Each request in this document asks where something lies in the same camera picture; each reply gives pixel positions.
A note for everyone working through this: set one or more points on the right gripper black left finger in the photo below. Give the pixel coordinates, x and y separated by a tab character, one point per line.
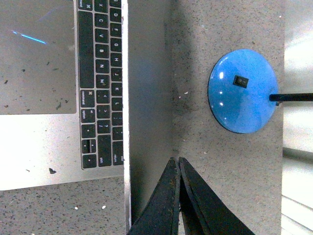
161	214

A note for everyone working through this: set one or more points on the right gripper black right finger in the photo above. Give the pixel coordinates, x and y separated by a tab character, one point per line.
203	212

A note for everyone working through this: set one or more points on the silver laptop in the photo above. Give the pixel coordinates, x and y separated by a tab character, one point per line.
84	86

